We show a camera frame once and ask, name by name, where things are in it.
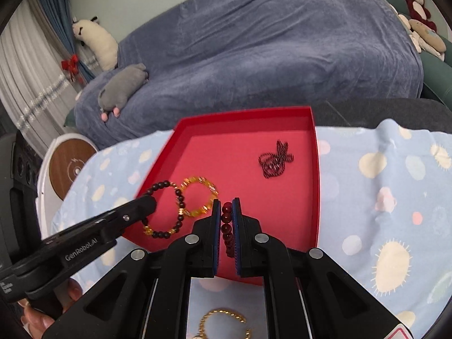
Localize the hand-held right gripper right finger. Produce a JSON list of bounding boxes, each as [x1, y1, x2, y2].
[[231, 198, 414, 339]]

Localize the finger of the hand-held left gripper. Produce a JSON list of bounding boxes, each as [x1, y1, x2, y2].
[[94, 195, 158, 242]]

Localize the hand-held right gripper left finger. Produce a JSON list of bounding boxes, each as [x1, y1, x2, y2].
[[42, 199, 222, 339]]

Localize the dark red bead bracelet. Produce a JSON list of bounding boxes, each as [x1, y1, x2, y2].
[[221, 201, 236, 258]]

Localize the dark bead bracelet gold accents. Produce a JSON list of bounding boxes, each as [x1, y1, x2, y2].
[[141, 181, 188, 239]]

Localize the red shallow box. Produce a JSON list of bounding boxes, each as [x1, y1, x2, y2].
[[133, 106, 323, 286]]

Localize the person's left hand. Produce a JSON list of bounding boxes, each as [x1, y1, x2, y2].
[[19, 278, 84, 330]]

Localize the black device with round dials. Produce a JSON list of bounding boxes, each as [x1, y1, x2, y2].
[[0, 131, 43, 265]]

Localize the white device with wooden disc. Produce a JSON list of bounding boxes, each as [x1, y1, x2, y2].
[[35, 132, 99, 205]]

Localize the light blue dotted tablecloth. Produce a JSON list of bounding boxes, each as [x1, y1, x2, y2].
[[51, 118, 452, 339]]

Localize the grey plush animal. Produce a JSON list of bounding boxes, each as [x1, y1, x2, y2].
[[98, 63, 149, 122]]

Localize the red bow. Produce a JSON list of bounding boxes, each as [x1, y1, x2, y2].
[[61, 54, 80, 75]]

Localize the white long plush animal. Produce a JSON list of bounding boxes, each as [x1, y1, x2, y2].
[[72, 16, 119, 72]]

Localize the white sheer curtain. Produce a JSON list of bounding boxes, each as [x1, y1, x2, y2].
[[0, 0, 92, 138]]

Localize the blue covered sofa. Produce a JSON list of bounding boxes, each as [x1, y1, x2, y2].
[[64, 0, 424, 151]]

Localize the blue curtain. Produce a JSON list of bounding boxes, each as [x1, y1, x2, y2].
[[35, 0, 96, 85]]

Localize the green sofa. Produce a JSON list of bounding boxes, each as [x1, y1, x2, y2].
[[357, 0, 452, 107]]

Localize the small white plush toy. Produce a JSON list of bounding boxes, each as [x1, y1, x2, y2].
[[397, 13, 422, 53]]

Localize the beige round plush toy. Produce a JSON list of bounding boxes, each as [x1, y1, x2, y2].
[[410, 19, 447, 55]]

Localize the yellow amber bead bracelet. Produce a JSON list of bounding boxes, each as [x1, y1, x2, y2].
[[175, 176, 220, 219]]

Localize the dark small-bead necklace bundle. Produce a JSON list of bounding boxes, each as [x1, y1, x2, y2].
[[258, 140, 295, 178]]

